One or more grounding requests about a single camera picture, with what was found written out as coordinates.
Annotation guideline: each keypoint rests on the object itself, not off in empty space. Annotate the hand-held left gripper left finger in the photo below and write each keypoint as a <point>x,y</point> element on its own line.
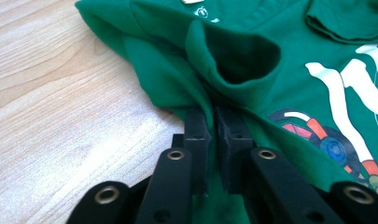
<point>197,149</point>

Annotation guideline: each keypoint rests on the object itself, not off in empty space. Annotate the green printed t-shirt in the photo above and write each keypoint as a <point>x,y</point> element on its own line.
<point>270,77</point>

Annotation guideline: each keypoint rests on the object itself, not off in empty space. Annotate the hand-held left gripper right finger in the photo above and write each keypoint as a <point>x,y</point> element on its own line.
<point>235,155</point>

